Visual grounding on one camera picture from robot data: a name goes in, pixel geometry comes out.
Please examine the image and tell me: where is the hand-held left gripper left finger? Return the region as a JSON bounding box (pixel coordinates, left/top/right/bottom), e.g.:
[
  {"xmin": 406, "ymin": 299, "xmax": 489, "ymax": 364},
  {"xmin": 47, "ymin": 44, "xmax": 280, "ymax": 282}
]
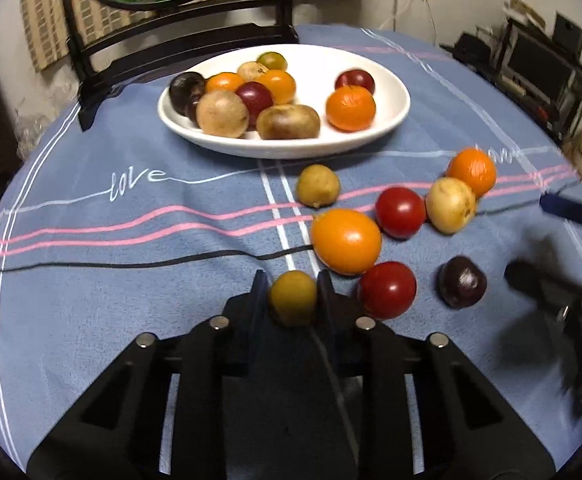
[{"xmin": 26, "ymin": 269, "xmax": 272, "ymax": 480}]

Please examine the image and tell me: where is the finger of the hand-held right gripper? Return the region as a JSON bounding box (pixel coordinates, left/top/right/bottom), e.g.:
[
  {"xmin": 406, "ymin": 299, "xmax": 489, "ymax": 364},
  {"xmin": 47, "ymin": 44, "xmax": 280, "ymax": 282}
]
[
  {"xmin": 540, "ymin": 192, "xmax": 582, "ymax": 233},
  {"xmin": 503, "ymin": 259, "xmax": 582, "ymax": 321}
]

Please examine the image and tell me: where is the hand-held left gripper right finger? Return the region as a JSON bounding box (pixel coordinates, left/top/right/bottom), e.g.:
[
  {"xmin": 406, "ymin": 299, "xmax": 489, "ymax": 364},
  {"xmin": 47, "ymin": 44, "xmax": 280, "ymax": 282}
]
[{"xmin": 316, "ymin": 269, "xmax": 556, "ymax": 480}]

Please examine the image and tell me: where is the dark brownish passion fruit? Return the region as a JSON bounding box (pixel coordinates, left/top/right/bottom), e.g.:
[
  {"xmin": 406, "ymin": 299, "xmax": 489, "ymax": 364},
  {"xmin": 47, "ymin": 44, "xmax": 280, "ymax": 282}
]
[{"xmin": 256, "ymin": 103, "xmax": 322, "ymax": 141}]

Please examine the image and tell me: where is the large tan round fruit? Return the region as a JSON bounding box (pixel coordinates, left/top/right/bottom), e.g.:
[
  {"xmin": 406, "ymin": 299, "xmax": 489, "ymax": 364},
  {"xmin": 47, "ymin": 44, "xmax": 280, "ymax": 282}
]
[{"xmin": 196, "ymin": 89, "xmax": 250, "ymax": 138}]

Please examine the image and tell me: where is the white oval plate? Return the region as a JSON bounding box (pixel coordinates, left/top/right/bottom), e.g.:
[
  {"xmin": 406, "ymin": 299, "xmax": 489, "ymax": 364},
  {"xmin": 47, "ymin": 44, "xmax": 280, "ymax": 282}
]
[{"xmin": 157, "ymin": 44, "xmax": 412, "ymax": 160}]

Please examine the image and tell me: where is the dark purple plum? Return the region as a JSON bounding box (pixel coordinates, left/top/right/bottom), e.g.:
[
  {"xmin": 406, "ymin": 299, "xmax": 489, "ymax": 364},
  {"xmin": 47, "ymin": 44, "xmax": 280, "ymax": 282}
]
[
  {"xmin": 185, "ymin": 94, "xmax": 206, "ymax": 125},
  {"xmin": 169, "ymin": 71, "xmax": 208, "ymax": 116},
  {"xmin": 437, "ymin": 255, "xmax": 488, "ymax": 309}
]

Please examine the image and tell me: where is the small beige round fruit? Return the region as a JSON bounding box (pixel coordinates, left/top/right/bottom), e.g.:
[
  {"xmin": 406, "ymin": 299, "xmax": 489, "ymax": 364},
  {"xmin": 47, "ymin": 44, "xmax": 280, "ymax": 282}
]
[
  {"xmin": 236, "ymin": 61, "xmax": 268, "ymax": 82},
  {"xmin": 425, "ymin": 176, "xmax": 478, "ymax": 235}
]

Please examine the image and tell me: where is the glossy red round fruit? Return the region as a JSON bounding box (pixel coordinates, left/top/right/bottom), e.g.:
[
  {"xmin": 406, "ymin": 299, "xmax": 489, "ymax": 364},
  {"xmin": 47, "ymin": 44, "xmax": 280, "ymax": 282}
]
[
  {"xmin": 374, "ymin": 186, "xmax": 428, "ymax": 240},
  {"xmin": 357, "ymin": 261, "xmax": 418, "ymax": 321}
]

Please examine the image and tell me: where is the large orange mandarin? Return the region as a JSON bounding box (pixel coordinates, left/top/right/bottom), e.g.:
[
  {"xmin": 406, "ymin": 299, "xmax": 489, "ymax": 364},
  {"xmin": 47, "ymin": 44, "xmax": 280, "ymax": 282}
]
[{"xmin": 310, "ymin": 208, "xmax": 383, "ymax": 276}]

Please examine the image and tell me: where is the yellow-brown speckled small fruit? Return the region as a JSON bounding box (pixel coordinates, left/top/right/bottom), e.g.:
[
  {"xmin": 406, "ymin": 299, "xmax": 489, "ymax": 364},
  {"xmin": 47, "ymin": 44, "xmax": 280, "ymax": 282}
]
[{"xmin": 296, "ymin": 164, "xmax": 342, "ymax": 208}]

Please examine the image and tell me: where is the blue striped tablecloth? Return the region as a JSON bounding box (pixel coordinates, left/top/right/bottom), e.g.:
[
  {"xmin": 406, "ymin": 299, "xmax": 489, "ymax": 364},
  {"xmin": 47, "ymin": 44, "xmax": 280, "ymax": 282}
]
[{"xmin": 0, "ymin": 22, "xmax": 582, "ymax": 480}]

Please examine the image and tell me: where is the black monitor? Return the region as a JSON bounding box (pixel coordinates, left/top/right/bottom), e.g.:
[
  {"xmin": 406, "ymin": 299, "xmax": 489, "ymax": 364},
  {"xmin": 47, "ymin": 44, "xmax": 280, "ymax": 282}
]
[{"xmin": 501, "ymin": 30, "xmax": 582, "ymax": 106}]

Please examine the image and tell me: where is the black speaker box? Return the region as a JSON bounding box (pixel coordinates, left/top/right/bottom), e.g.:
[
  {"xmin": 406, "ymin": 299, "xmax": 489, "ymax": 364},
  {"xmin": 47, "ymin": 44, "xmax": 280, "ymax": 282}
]
[{"xmin": 553, "ymin": 12, "xmax": 582, "ymax": 53}]

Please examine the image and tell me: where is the red plum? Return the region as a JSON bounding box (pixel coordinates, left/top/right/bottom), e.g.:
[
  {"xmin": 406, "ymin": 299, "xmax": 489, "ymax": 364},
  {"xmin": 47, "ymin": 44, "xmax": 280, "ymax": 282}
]
[
  {"xmin": 234, "ymin": 81, "xmax": 275, "ymax": 131},
  {"xmin": 334, "ymin": 69, "xmax": 376, "ymax": 96}
]

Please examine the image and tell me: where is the black wooden chair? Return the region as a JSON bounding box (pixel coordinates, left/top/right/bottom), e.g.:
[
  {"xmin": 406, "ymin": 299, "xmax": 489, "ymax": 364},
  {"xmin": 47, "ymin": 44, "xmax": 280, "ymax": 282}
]
[{"xmin": 58, "ymin": 0, "xmax": 302, "ymax": 121}]

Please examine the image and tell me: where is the beige checkered curtain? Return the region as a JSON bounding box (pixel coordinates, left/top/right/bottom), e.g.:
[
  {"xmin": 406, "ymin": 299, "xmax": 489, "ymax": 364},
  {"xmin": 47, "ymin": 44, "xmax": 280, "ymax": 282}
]
[{"xmin": 18, "ymin": 0, "xmax": 374, "ymax": 72}]

